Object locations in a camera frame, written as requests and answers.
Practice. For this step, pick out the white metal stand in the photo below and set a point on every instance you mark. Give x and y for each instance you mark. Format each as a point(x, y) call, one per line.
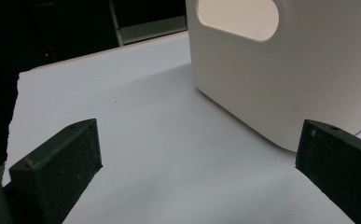
point(153, 29)

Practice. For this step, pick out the pale lavender table mat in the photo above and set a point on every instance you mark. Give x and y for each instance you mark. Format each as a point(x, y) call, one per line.
point(169, 171)

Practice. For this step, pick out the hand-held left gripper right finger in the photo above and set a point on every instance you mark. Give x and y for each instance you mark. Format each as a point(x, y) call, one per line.
point(340, 168)

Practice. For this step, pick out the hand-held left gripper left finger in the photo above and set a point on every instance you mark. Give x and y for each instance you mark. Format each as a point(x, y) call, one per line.
point(57, 168)

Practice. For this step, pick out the white plastic storage box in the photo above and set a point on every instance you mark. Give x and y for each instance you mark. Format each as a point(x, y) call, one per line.
point(262, 93)

